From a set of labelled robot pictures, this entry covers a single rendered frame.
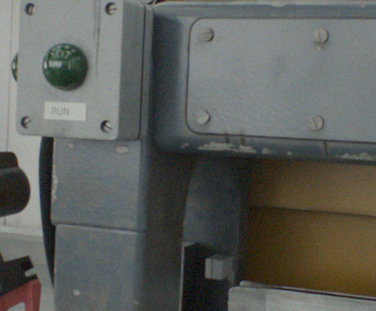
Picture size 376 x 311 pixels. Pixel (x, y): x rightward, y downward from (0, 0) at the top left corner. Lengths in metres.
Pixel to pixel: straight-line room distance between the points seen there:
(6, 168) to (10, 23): 5.98
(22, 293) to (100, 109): 0.37
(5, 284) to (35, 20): 0.34
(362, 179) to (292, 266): 0.13
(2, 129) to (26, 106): 6.30
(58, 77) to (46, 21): 0.04
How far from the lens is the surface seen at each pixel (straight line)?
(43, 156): 0.61
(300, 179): 0.78
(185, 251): 0.74
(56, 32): 0.54
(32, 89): 0.54
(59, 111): 0.53
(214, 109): 0.54
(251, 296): 0.71
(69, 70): 0.52
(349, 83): 0.52
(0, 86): 6.87
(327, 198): 0.77
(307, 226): 0.83
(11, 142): 6.80
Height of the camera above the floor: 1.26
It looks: 3 degrees down
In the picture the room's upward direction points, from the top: 3 degrees clockwise
